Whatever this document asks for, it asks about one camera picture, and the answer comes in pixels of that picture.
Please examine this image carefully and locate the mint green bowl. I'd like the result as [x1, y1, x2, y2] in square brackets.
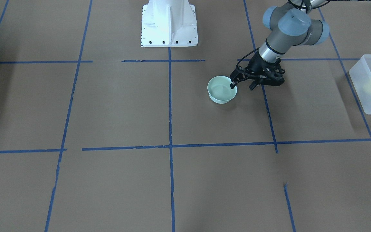
[207, 75, 238, 104]

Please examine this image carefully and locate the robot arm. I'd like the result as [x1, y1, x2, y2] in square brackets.
[230, 0, 330, 90]

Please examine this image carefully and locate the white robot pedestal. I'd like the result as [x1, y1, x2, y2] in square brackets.
[140, 0, 199, 47]

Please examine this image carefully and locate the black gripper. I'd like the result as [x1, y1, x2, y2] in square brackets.
[230, 52, 270, 91]

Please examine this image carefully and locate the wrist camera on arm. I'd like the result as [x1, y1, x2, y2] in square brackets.
[261, 58, 285, 86]

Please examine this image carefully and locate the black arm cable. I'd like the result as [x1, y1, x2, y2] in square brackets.
[237, 48, 259, 70]

